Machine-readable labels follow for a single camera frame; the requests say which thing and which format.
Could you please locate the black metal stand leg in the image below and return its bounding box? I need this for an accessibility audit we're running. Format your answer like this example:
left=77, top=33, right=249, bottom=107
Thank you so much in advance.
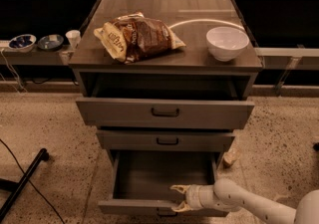
left=0, top=148, right=49, bottom=222

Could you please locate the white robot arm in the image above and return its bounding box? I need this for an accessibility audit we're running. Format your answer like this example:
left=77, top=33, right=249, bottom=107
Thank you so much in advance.
left=170, top=178, right=319, bottom=224

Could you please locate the bagged sliced bread loaf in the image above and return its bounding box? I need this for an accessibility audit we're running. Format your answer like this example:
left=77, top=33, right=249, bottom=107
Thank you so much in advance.
left=94, top=12, right=185, bottom=64

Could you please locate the grey low side shelf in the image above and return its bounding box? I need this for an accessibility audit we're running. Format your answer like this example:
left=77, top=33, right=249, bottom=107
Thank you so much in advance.
left=0, top=45, right=74, bottom=66

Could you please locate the blue patterned bowl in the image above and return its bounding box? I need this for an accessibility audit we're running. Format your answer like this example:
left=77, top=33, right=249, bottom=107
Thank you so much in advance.
left=9, top=34, right=36, bottom=53

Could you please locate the grey bottom drawer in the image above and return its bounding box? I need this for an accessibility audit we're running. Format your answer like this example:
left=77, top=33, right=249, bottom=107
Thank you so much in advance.
left=99, top=150, right=216, bottom=217

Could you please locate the white hanging cable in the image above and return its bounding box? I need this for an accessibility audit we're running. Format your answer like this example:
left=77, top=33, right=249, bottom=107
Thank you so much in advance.
left=0, top=48, right=28, bottom=94

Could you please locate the black floor cable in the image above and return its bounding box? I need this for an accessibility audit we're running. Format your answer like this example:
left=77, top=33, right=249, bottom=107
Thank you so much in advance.
left=0, top=138, right=66, bottom=224

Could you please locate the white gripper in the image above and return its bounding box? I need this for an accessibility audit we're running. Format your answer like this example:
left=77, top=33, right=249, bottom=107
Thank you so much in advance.
left=169, top=184, right=215, bottom=213

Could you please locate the white paper cup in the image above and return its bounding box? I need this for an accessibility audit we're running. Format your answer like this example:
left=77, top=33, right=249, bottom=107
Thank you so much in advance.
left=66, top=30, right=81, bottom=49

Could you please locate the small bread piece on floor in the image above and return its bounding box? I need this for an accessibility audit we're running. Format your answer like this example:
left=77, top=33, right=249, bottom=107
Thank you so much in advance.
left=222, top=149, right=240, bottom=168

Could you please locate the grey middle drawer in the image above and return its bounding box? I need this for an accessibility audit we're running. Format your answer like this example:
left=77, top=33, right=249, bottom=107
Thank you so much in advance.
left=97, top=130, right=234, bottom=152

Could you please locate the grey wooden drawer cabinet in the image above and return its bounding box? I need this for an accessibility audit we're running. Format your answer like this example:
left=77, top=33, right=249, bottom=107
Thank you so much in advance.
left=68, top=0, right=263, bottom=169

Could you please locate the white ceramic bowl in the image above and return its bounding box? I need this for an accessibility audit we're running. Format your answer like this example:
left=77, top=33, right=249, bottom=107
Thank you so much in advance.
left=206, top=26, right=249, bottom=62

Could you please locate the grey drawer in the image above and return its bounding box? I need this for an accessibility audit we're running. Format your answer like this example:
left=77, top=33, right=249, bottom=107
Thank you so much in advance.
left=97, top=130, right=234, bottom=152
left=99, top=150, right=216, bottom=217
left=75, top=78, right=255, bottom=130

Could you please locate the dark blue small bowl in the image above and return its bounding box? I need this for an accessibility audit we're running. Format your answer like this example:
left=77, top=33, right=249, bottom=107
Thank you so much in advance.
left=38, top=34, right=64, bottom=51

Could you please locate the grey top drawer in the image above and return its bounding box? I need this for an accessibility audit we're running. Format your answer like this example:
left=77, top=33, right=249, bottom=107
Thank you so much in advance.
left=75, top=78, right=255, bottom=130

